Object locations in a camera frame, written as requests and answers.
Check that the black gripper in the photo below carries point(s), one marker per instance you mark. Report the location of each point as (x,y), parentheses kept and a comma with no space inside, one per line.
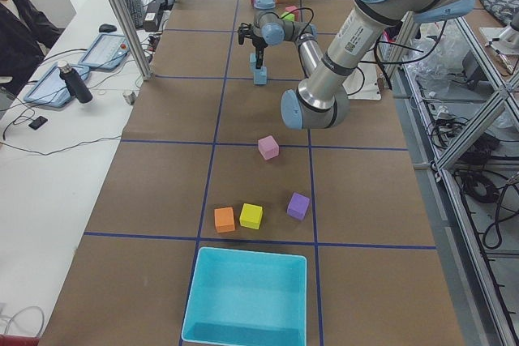
(258,43)

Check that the light blue block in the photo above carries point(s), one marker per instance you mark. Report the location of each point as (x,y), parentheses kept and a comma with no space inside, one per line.
(260,75)
(252,61)

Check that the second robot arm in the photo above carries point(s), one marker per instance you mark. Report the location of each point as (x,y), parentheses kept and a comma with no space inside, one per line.
(502,41)

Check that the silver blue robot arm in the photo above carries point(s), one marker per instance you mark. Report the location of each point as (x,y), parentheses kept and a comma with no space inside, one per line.
(320,100)

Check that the magenta block beside green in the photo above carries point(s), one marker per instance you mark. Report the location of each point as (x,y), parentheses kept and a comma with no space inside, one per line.
(292,10)

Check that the lilac pink block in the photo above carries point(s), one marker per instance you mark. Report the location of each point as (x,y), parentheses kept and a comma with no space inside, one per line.
(268,147)

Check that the black keyboard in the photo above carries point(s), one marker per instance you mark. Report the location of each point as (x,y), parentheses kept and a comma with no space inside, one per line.
(136,11)

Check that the small metal cylinder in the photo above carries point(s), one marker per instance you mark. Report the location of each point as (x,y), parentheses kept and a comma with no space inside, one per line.
(129,97)

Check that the upper teach pendant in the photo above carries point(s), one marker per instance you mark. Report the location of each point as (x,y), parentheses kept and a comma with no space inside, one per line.
(106,52)

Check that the teach pendant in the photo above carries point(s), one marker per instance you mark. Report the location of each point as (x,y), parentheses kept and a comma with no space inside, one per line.
(106,52)
(51,89)

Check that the black computer mouse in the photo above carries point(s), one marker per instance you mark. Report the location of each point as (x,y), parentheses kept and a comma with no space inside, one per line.
(107,28)

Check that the dark purple block far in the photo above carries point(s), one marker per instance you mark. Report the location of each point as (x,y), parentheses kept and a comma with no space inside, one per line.
(298,206)

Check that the yellow block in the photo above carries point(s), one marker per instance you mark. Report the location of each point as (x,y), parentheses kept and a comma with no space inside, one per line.
(251,216)

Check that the orange block near blue tray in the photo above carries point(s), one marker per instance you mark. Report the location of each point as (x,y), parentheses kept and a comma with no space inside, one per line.
(224,219)

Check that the black water bottle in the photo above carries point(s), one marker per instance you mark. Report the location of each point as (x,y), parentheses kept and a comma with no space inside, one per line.
(74,83)

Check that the lower teach pendant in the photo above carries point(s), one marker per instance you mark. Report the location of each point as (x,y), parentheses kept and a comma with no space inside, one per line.
(51,89)

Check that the black smartphone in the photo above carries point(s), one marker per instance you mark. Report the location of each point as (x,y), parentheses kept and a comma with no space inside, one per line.
(37,123)

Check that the seated person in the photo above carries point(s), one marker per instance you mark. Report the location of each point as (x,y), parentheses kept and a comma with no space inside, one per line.
(26,36)

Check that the blue plastic tray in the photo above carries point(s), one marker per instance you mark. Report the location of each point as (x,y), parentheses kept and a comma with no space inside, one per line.
(241,297)

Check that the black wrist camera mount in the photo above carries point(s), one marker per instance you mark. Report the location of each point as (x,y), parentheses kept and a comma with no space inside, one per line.
(244,32)

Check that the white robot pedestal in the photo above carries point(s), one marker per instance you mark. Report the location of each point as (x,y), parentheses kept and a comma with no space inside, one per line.
(363,83)

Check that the aluminium frame post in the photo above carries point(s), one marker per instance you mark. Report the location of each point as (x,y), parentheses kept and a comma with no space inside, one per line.
(128,28)

